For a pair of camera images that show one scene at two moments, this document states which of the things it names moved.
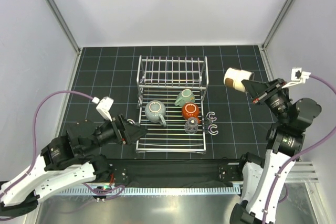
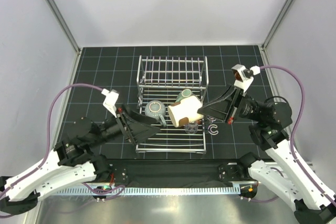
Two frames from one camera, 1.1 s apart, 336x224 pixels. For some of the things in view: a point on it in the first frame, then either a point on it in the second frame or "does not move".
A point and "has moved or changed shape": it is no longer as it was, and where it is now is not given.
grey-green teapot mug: [155, 111] does not move
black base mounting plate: [210, 173] does not move
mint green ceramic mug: [185, 96] does not move
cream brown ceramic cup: [233, 78] has moved or changed shape
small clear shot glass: [191, 126] does not move
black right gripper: [259, 91] → [225, 107]
